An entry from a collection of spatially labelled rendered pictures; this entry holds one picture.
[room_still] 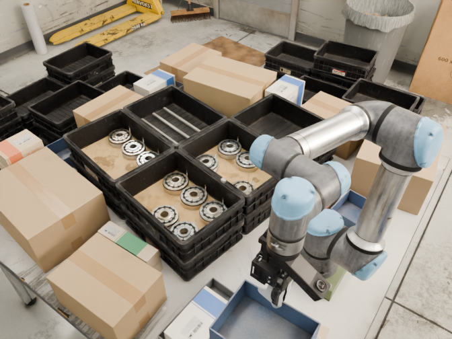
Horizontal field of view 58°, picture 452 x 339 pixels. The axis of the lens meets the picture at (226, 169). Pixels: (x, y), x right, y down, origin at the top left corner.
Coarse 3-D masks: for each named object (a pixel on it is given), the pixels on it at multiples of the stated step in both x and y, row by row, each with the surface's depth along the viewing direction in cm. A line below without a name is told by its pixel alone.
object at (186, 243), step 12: (144, 168) 159; (204, 168) 159; (120, 180) 154; (216, 180) 154; (120, 192) 151; (240, 204) 145; (228, 216) 143; (204, 228) 137; (180, 240) 133; (192, 240) 134
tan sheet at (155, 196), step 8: (160, 184) 166; (192, 184) 166; (144, 192) 163; (152, 192) 163; (160, 192) 163; (144, 200) 160; (152, 200) 160; (160, 200) 160; (168, 200) 160; (176, 200) 160; (208, 200) 160; (152, 208) 157; (176, 208) 157; (184, 208) 157; (184, 216) 154; (192, 216) 154; (200, 224) 151
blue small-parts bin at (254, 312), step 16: (240, 288) 98; (256, 288) 98; (240, 304) 101; (256, 304) 101; (288, 304) 94; (224, 320) 97; (240, 320) 98; (256, 320) 98; (272, 320) 98; (288, 320) 98; (304, 320) 94; (224, 336) 96; (240, 336) 96; (256, 336) 96; (272, 336) 95; (288, 336) 95; (304, 336) 95
